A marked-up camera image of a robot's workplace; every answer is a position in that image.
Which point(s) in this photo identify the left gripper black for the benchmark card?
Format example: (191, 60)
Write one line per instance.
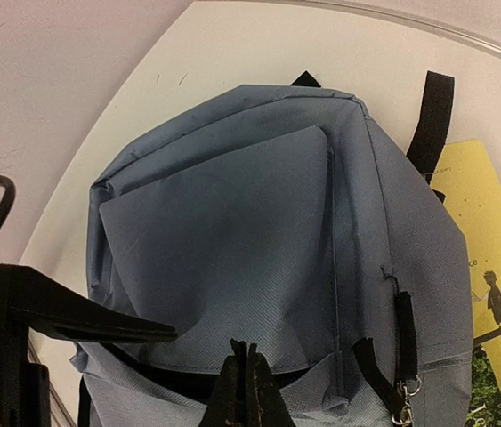
(29, 299)

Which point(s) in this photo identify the green fantasy cover book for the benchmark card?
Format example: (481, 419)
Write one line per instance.
(485, 404)

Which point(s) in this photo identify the yellow paperback book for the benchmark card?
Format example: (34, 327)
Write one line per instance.
(472, 189)

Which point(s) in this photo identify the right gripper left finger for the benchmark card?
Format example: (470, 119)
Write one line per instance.
(227, 404)

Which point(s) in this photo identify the blue student backpack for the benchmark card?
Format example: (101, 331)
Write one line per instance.
(286, 217)

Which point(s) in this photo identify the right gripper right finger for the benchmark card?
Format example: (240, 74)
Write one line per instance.
(265, 406)

